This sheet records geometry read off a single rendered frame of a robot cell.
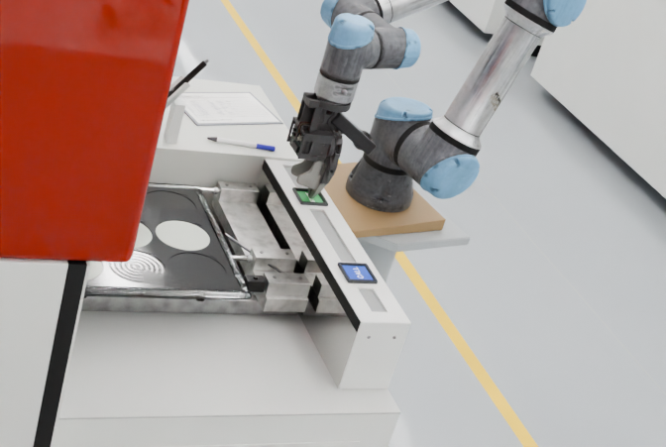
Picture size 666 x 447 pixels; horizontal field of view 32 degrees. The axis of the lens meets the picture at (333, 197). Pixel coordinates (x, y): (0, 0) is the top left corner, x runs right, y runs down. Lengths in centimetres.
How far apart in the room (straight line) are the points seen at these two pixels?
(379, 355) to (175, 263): 39
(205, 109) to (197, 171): 20
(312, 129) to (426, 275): 204
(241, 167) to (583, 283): 236
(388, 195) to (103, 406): 95
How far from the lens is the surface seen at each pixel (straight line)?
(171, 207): 220
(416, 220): 254
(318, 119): 213
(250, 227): 224
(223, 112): 247
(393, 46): 213
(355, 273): 202
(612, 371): 402
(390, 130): 245
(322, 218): 218
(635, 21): 561
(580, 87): 587
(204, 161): 230
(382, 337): 194
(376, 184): 251
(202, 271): 203
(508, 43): 235
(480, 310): 403
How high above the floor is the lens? 196
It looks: 26 degrees down
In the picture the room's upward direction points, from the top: 17 degrees clockwise
